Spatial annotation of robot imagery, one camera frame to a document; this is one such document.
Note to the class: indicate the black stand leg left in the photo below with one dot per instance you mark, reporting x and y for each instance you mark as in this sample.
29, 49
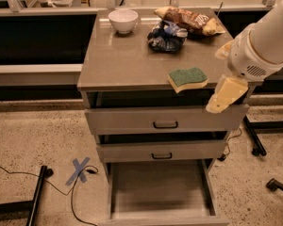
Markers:
27, 209

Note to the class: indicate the brown yellow chip bag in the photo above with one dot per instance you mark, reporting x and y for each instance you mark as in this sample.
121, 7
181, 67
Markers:
193, 22

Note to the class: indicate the bottom grey drawer open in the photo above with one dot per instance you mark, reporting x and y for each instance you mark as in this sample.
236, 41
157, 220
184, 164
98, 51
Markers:
161, 193

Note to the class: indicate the top grey drawer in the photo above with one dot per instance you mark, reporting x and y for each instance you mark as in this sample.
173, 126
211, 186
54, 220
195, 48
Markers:
169, 119

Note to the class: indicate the white bowl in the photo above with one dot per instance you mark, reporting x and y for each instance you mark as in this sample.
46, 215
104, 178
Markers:
123, 20

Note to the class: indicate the black stand leg right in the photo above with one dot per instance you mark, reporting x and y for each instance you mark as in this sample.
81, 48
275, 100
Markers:
253, 128

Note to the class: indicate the middle grey drawer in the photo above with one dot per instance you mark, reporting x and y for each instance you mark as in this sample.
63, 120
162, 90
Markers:
183, 150

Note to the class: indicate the blue crumpled chip bag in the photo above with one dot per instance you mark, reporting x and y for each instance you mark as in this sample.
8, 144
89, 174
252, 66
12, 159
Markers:
167, 37

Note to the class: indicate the black caster leg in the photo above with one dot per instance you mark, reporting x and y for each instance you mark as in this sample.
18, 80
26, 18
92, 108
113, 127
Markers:
273, 185

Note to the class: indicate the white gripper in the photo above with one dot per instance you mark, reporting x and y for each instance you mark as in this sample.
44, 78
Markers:
244, 59

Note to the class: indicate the grey drawer cabinet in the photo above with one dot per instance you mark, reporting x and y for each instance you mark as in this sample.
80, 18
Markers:
123, 71

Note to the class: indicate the green yellow sponge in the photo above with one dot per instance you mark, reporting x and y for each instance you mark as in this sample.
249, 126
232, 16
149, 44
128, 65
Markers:
182, 79

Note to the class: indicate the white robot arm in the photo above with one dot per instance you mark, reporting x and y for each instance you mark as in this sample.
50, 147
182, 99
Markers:
267, 36

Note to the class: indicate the blue tape cross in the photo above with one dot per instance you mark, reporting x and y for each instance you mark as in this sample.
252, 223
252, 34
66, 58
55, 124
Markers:
78, 172

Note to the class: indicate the black stand leg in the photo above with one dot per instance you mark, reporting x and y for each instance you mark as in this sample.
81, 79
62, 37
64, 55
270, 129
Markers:
253, 128
27, 209

